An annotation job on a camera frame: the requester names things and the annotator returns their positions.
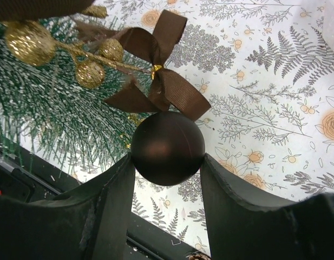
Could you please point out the floral patterned mat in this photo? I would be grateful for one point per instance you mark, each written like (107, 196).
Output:
(268, 72)

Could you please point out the dark brown bauble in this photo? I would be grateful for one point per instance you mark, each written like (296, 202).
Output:
(167, 148)

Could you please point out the brown ribbon gold berry garland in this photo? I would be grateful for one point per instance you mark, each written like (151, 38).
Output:
(33, 44)

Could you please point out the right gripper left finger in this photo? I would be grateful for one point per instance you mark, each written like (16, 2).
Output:
(87, 222)

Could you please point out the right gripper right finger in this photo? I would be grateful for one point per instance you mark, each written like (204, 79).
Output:
(245, 222)

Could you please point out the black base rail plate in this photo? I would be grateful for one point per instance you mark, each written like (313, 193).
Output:
(43, 181)

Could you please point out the small frosted christmas tree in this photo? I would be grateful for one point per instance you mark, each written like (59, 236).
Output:
(45, 110)

